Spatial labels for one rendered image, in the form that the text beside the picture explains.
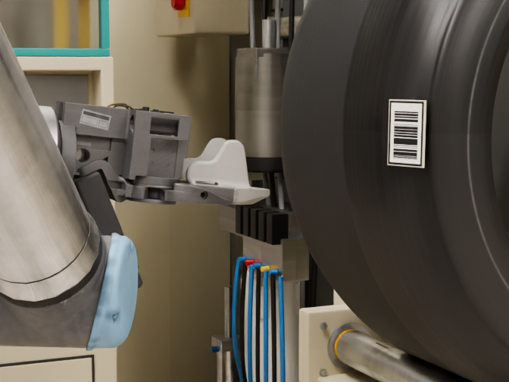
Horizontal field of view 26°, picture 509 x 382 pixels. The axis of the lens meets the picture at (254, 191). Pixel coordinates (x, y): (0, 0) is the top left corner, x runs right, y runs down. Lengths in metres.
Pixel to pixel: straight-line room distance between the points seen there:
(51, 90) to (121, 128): 0.63
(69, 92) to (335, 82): 0.61
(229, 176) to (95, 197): 0.13
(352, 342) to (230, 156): 0.44
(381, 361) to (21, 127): 0.72
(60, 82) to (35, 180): 0.88
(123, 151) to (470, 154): 0.31
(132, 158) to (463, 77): 0.30
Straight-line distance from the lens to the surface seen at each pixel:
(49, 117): 0.96
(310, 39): 1.16
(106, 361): 1.63
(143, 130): 0.97
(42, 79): 1.61
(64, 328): 0.86
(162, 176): 0.99
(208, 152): 1.05
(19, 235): 0.76
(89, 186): 0.98
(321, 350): 1.41
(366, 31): 1.06
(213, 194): 0.99
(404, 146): 1.00
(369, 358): 1.34
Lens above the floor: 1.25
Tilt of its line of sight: 6 degrees down
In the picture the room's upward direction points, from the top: straight up
